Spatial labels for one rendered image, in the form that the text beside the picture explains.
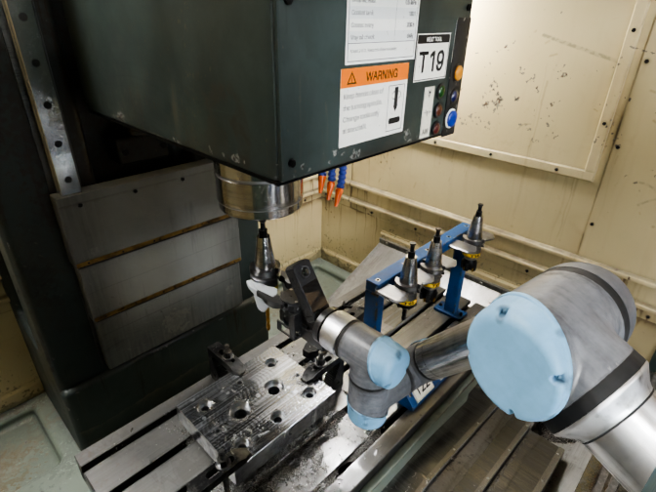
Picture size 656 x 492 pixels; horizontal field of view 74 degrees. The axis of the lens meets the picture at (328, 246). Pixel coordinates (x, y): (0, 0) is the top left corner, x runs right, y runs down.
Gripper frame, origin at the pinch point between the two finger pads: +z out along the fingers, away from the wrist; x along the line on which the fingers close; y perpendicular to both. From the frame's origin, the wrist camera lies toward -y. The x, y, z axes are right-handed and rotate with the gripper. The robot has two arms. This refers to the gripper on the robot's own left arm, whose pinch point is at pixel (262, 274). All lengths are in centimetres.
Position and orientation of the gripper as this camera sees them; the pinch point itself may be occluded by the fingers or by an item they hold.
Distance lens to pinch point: 92.2
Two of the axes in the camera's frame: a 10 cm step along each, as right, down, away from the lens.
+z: -7.2, -3.5, 6.0
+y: -0.3, 8.8, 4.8
